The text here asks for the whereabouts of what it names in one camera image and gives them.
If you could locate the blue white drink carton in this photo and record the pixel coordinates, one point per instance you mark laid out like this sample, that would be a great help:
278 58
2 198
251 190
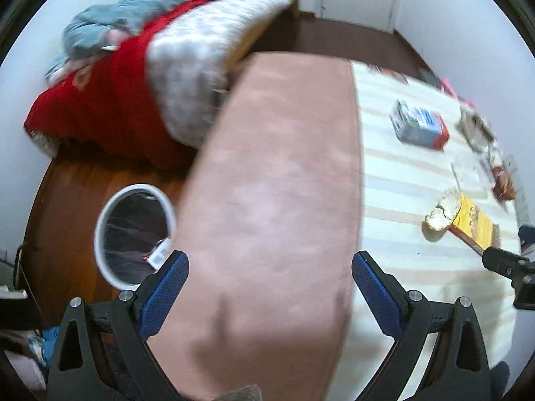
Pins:
418 125

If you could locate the white striped bed sheet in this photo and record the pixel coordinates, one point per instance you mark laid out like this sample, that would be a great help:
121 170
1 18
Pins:
397 183

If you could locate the yellow cardboard box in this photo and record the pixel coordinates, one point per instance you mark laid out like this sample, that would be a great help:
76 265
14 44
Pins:
474 221

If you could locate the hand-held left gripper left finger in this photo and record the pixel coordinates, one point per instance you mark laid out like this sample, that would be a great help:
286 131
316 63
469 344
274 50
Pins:
165 296

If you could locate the red blanket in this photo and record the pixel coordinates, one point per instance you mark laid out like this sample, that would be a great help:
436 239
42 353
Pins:
108 108

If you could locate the red white packet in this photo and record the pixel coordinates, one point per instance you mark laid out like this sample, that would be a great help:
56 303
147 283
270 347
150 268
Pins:
159 255

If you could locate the red brown snack wrapper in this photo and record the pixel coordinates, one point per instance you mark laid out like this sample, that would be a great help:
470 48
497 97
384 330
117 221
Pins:
503 183

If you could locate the blue cloth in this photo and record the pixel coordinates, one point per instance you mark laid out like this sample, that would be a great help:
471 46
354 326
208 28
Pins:
44 342

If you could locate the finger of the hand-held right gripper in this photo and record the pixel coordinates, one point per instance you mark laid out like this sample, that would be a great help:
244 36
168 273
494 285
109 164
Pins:
503 261
527 240

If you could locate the white trash bin black liner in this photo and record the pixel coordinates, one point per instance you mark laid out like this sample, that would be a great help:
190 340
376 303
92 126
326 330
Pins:
133 234

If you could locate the pink fleece blanket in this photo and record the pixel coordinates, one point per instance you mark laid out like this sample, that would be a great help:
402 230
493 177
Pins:
271 196

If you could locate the white power strip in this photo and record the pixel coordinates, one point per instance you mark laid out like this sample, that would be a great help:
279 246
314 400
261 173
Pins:
12 293

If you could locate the pink small item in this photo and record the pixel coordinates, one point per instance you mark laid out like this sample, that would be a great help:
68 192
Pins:
448 85

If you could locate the teal quilt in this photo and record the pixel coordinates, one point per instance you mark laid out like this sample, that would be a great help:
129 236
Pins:
138 12

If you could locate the wooden bed frame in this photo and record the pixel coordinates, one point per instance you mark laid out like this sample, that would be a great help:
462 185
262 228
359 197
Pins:
267 33

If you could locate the grey furry cloth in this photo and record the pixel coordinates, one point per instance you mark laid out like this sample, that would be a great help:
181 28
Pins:
240 394

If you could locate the crumpled white tissue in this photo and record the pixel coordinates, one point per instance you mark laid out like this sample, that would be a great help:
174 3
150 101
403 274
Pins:
443 213

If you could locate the crumpled grey wrapper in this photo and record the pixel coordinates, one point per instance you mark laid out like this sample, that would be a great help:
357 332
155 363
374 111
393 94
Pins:
474 127

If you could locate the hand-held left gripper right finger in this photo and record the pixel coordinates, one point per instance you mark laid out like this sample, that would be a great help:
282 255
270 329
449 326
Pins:
376 294

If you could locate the grey fleece blanket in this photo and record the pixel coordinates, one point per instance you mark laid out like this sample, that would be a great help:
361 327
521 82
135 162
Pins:
196 62

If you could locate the clear plastic bag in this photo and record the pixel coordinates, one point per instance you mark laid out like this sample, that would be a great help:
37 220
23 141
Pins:
470 171

